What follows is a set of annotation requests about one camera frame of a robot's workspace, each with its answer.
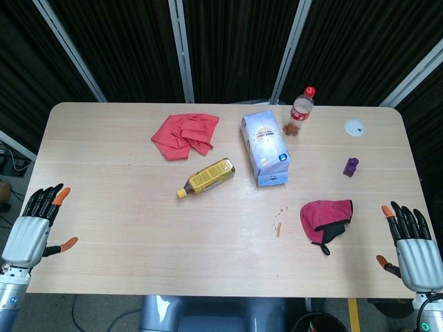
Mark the red crumpled cloth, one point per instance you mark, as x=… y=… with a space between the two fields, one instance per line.
x=183 y=136

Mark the yellow label tea bottle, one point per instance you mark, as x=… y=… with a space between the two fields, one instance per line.
x=207 y=177

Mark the grey metal frame post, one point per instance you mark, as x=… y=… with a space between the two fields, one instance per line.
x=17 y=145
x=182 y=52
x=412 y=76
x=289 y=52
x=69 y=48

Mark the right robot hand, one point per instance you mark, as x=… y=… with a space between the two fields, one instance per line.
x=417 y=256

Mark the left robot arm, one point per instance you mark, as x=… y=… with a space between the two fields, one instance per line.
x=8 y=294

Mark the magenta black pouch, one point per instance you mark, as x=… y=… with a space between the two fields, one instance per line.
x=323 y=219

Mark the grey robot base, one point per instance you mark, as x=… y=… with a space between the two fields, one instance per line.
x=211 y=314

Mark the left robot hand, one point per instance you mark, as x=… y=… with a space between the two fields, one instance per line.
x=26 y=235

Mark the white round table grommet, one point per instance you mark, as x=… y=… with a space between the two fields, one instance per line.
x=355 y=128

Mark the black waste bin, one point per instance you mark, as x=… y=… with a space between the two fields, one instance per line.
x=320 y=323

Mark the red cap cola bottle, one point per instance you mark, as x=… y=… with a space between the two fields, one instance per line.
x=300 y=112

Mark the purple toy block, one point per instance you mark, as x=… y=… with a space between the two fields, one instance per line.
x=350 y=167

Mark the light blue paper bag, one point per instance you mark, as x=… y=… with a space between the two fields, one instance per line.
x=266 y=147

